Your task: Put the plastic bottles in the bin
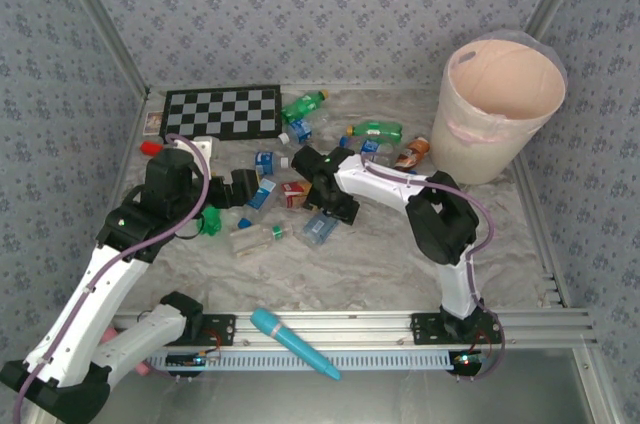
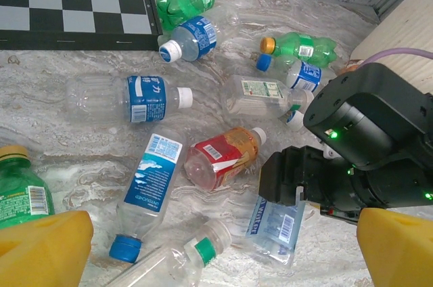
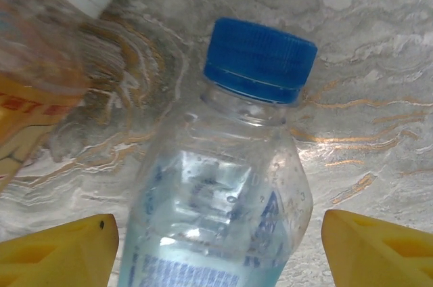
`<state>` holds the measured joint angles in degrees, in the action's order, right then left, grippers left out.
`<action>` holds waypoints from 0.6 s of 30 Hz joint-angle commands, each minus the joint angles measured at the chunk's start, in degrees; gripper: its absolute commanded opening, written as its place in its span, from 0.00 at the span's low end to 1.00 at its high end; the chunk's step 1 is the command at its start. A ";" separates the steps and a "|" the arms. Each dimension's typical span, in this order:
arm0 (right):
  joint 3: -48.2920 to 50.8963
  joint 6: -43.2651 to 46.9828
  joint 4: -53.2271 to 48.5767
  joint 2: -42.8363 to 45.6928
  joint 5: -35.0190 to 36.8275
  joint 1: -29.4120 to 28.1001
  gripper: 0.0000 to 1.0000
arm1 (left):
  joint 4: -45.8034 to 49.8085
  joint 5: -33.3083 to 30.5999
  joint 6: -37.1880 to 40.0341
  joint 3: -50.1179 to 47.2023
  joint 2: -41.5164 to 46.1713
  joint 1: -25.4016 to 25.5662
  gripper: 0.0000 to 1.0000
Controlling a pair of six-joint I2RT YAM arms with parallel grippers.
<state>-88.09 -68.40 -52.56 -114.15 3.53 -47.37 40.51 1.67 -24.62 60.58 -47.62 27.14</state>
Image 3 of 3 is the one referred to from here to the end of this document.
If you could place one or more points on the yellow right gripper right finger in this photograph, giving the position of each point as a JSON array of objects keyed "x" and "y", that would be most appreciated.
[{"x": 379, "y": 256}]

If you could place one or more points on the red yellow label bottle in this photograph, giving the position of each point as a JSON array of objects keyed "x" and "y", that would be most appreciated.
[{"x": 37, "y": 63}]

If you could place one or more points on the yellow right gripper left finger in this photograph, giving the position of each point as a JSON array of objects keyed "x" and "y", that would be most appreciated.
[{"x": 50, "y": 260}]

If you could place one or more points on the blue cap clear plastic bottle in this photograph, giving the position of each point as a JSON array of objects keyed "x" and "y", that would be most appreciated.
[{"x": 223, "y": 178}]

